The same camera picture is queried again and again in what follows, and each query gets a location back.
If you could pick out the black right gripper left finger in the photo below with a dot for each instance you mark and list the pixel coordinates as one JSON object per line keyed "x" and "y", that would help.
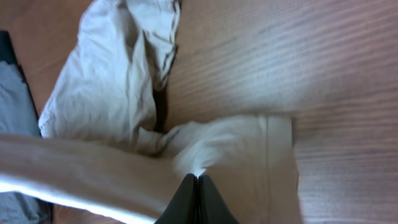
{"x": 183, "y": 205}

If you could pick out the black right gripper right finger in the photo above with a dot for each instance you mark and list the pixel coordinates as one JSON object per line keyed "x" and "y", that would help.
{"x": 212, "y": 208}

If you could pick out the beige khaki shorts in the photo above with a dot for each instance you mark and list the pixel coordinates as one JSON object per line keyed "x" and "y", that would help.
{"x": 98, "y": 148}

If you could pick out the black garment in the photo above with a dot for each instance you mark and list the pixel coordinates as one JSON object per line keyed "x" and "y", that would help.
{"x": 12, "y": 62}

